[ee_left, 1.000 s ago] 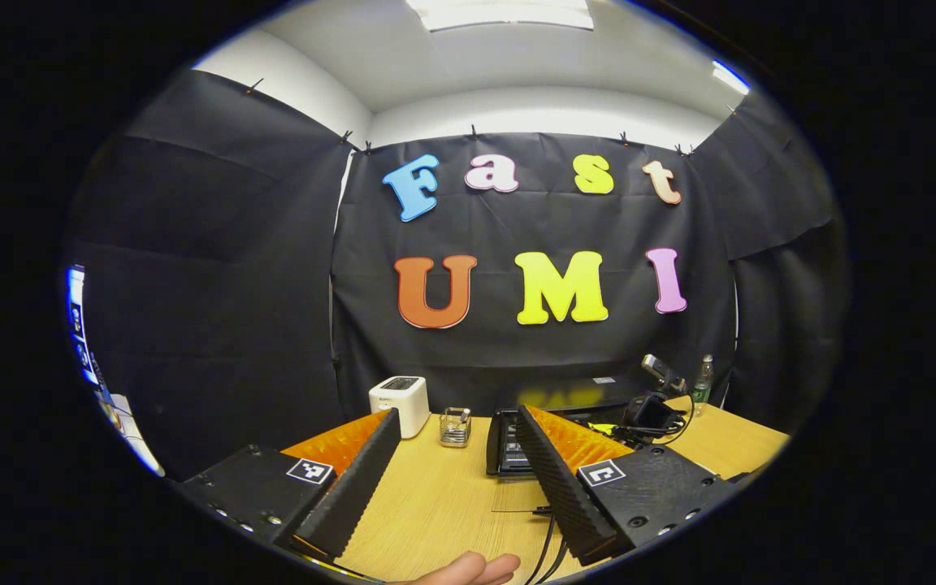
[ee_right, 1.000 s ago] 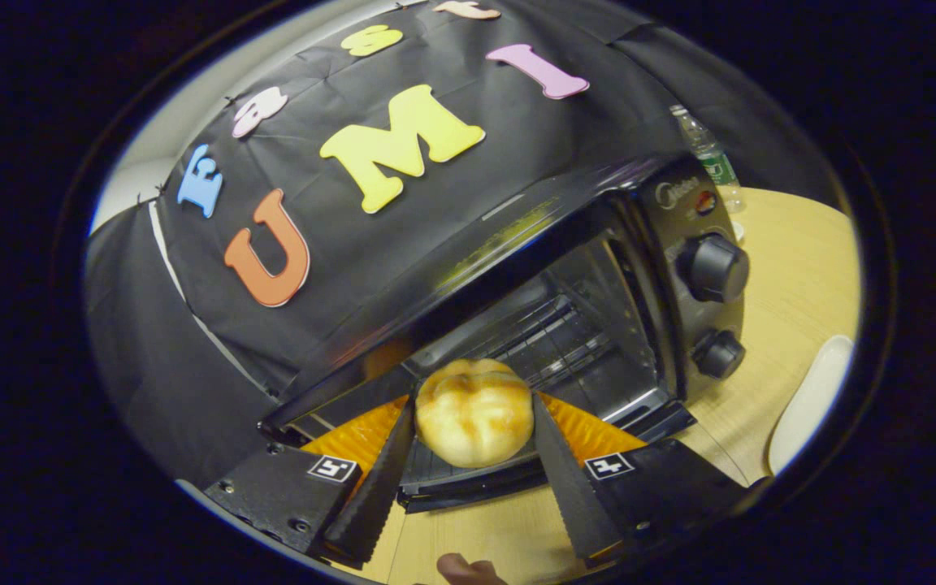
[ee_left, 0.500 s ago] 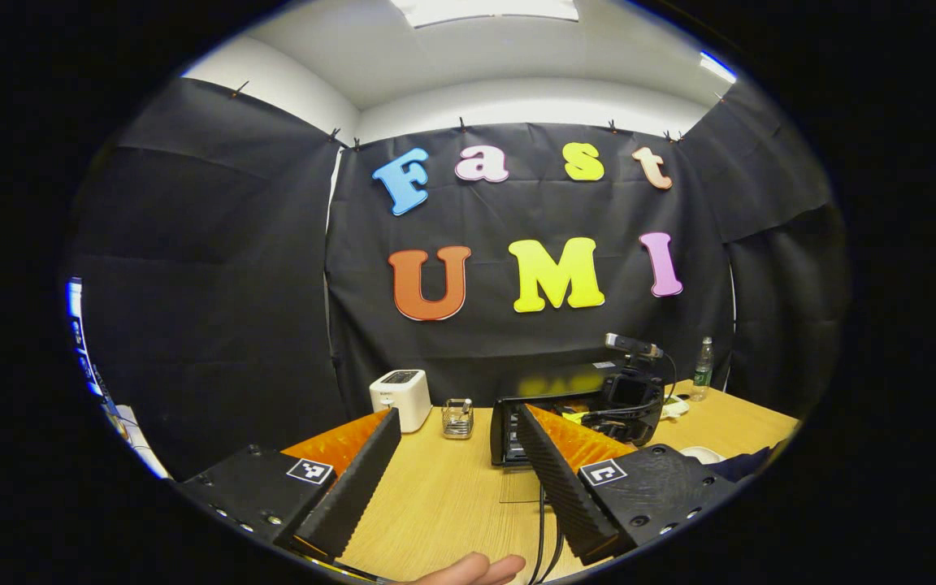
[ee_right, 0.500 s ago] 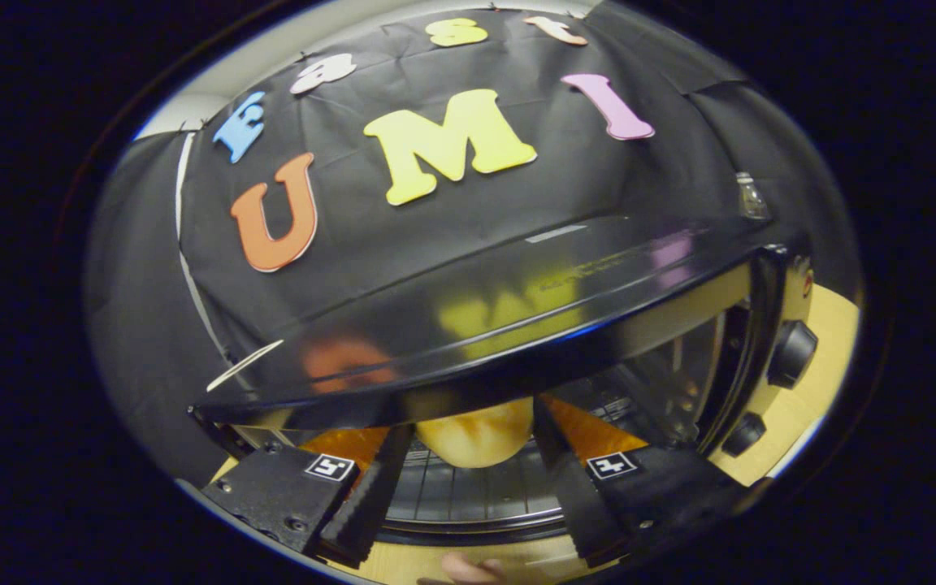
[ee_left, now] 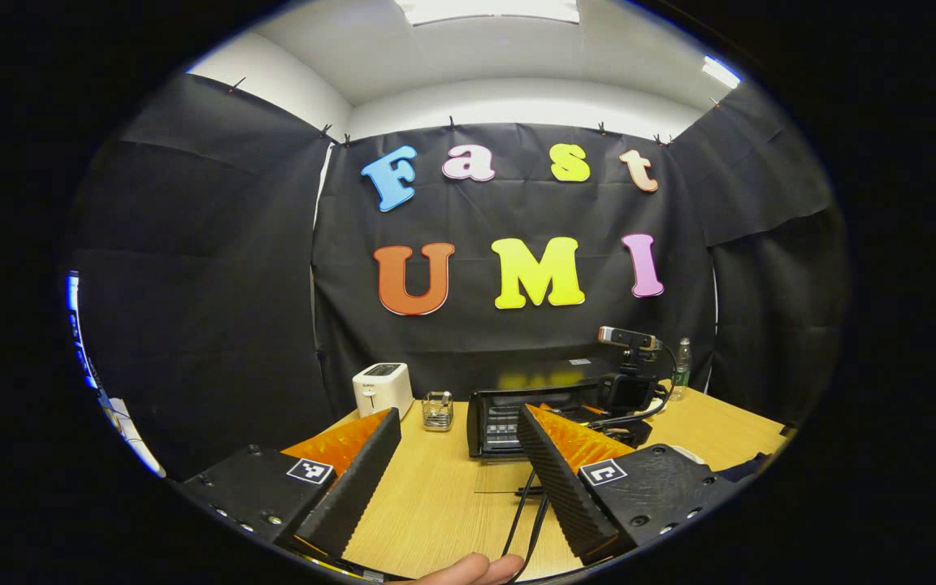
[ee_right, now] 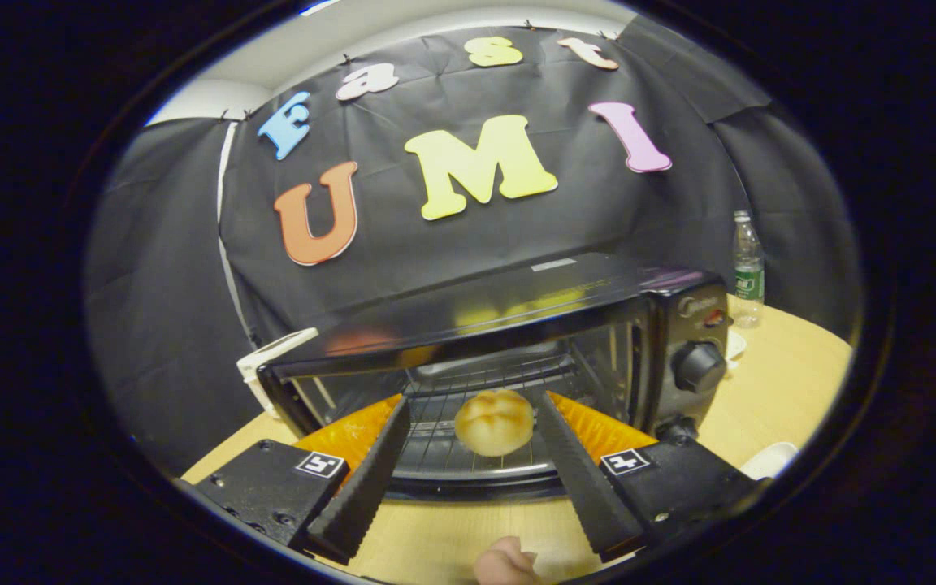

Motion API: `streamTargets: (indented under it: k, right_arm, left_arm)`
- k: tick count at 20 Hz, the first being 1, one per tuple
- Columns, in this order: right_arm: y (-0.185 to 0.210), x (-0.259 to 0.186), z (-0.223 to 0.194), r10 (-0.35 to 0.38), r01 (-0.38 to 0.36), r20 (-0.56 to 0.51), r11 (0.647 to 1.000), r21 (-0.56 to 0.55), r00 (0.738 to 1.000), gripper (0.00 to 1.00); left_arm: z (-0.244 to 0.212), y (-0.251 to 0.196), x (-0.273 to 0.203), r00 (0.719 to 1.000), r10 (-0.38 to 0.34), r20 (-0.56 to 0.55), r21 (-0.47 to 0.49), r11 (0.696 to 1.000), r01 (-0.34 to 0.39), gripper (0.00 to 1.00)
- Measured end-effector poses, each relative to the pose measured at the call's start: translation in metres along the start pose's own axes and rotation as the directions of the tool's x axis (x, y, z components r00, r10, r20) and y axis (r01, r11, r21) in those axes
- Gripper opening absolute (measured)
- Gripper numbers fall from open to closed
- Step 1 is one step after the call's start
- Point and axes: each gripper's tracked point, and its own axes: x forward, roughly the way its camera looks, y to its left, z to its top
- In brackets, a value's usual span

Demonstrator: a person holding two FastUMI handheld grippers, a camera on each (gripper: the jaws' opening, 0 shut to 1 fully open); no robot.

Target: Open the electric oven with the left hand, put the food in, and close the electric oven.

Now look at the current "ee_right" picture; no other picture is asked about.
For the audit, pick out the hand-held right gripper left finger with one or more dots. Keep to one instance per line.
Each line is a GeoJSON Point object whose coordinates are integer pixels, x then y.
{"type": "Point", "coordinates": [366, 487]}

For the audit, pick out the black backdrop cloth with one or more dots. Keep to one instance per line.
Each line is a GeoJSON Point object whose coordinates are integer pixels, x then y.
{"type": "Point", "coordinates": [435, 236]}

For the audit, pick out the white square plate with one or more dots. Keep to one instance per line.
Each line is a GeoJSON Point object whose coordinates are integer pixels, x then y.
{"type": "Point", "coordinates": [769, 461]}

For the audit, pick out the clear plastic water bottle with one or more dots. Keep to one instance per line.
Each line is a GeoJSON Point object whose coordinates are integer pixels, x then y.
{"type": "Point", "coordinates": [748, 280]}

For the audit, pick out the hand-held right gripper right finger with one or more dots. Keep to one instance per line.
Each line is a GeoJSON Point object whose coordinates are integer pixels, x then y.
{"type": "Point", "coordinates": [578, 479]}

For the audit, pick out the white toaster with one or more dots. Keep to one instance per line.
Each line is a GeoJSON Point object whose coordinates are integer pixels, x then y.
{"type": "Point", "coordinates": [261, 366]}

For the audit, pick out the golden bread bun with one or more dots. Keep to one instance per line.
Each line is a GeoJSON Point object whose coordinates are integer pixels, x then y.
{"type": "Point", "coordinates": [492, 422]}

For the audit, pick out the black electric oven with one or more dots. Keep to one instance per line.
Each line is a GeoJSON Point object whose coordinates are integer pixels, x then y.
{"type": "Point", "coordinates": [517, 301]}

